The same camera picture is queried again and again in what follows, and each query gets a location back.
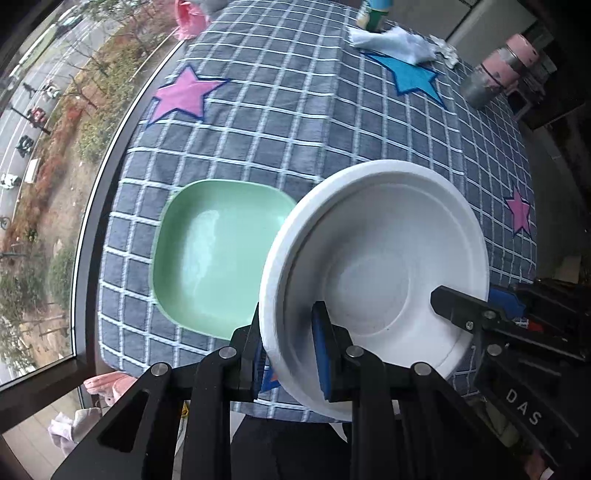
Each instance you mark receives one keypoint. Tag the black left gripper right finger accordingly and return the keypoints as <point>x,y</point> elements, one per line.
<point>407,422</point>

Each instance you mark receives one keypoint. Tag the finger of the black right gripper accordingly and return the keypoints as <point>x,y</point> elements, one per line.
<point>506,300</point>
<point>469,313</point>

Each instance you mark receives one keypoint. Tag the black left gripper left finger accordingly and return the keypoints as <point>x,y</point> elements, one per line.
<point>137,437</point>

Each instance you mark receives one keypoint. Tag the white paper bowl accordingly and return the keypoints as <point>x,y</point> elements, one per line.
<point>372,242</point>

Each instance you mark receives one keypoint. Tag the green square plate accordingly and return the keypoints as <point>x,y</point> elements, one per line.
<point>209,251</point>

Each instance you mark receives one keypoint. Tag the grey metal cup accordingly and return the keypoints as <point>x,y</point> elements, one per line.
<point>500,71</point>

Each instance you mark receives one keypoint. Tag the crumpled white wrapper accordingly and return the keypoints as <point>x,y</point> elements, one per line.
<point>447,51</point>

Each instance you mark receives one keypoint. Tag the white folded cloth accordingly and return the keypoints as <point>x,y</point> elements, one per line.
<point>397,43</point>

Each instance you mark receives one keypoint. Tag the grey checked tablecloth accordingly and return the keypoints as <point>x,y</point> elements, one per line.
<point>298,104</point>

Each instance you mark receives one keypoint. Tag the green blue bottle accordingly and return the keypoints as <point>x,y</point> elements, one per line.
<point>372,14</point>

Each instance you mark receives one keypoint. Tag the pink plastic bag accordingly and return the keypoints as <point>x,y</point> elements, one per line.
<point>190,19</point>

